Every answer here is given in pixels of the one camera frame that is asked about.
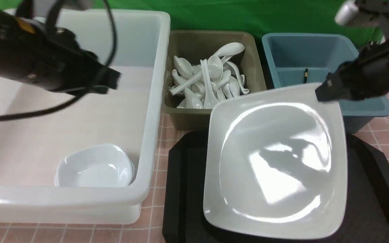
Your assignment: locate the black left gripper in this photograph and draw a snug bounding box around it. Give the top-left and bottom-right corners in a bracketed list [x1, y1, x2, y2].
[12, 20, 121, 95]

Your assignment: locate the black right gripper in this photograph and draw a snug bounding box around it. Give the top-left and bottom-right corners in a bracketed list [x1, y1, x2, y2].
[315, 51, 389, 103]

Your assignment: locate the black chopstick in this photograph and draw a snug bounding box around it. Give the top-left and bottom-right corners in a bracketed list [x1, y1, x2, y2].
[304, 68, 308, 84]

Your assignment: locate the small white bowl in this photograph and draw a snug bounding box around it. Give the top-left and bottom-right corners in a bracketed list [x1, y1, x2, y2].
[54, 162, 134, 188]
[54, 143, 135, 185]

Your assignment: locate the large white square plate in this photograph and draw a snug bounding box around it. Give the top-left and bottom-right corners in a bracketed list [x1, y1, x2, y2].
[203, 83, 348, 240]

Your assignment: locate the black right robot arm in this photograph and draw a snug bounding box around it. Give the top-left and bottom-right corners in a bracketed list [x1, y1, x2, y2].
[315, 39, 389, 102]

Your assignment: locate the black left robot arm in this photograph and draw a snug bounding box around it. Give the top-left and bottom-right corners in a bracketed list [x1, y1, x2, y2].
[0, 0, 121, 96]

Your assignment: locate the pink checkered tablecloth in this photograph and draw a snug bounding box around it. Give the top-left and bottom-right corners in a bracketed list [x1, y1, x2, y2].
[0, 96, 389, 243]

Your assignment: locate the teal plastic bin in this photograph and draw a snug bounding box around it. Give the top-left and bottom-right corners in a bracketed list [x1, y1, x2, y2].
[261, 33, 389, 133]

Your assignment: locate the large white plastic bin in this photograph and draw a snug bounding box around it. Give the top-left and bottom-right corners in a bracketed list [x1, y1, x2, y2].
[0, 9, 171, 224]

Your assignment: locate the green backdrop cloth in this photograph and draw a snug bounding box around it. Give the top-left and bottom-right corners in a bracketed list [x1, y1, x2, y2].
[0, 0, 389, 52]

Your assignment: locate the white spoon right edge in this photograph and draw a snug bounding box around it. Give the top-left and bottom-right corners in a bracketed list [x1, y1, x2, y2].
[226, 61, 250, 95]

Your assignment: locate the black serving tray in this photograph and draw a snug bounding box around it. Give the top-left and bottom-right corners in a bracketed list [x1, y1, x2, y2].
[162, 131, 389, 243]

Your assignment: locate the white spoon top of pile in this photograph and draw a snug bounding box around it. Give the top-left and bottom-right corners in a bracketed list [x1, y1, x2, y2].
[211, 43, 245, 64]

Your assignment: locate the white spoon across pile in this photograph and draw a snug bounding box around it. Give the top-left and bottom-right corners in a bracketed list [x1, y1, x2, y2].
[170, 65, 223, 96]

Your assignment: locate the white spoon upright centre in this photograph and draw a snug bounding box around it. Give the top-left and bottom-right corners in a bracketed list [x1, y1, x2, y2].
[200, 59, 220, 109]

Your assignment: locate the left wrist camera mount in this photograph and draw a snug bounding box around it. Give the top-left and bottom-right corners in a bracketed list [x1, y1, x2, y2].
[14, 0, 94, 19]

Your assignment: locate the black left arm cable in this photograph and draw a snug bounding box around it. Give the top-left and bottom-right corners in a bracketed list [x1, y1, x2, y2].
[0, 0, 118, 123]

